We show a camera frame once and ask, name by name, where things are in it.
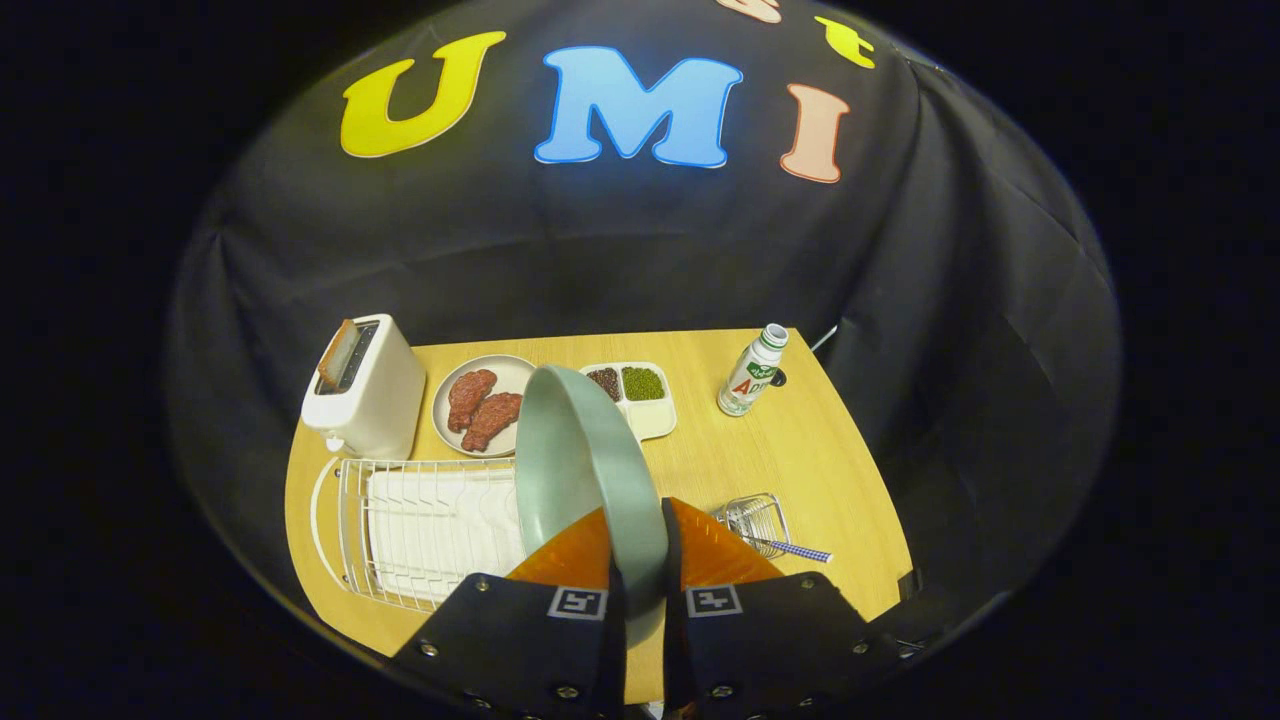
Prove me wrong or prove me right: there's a pale green plate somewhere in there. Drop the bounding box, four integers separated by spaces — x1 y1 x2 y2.
514 365 669 646

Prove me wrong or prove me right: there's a cream divided snack tray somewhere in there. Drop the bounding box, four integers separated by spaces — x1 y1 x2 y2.
578 361 678 442

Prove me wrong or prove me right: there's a white toaster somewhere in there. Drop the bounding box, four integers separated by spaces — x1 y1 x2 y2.
301 314 428 461

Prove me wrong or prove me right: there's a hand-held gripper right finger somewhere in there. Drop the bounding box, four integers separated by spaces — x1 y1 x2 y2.
660 497 901 720

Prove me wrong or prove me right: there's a white spoon with blue handle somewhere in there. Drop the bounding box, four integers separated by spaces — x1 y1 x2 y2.
750 538 833 564

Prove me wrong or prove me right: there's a slice of toast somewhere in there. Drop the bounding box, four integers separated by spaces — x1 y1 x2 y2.
318 320 359 386

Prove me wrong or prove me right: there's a white drink bottle green label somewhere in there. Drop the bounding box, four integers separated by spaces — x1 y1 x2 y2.
717 323 790 417

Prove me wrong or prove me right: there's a white ribbed drain tray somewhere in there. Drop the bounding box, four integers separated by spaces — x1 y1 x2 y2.
366 468 528 603

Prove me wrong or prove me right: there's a white wire dish rack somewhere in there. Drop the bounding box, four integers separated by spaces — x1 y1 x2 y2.
310 457 531 613

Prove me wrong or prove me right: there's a red meat steak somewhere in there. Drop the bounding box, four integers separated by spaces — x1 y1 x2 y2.
447 369 498 433
461 392 524 453

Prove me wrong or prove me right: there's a black backdrop cloth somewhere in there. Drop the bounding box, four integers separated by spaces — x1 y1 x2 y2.
165 0 1121 651

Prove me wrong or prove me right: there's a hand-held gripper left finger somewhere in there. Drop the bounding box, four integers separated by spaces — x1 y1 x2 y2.
390 505 627 720

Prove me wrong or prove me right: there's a clear wire basket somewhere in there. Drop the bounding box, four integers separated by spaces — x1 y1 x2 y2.
712 493 791 561

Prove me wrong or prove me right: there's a beige plate with meat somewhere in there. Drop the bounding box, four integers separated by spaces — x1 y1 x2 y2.
432 354 541 459

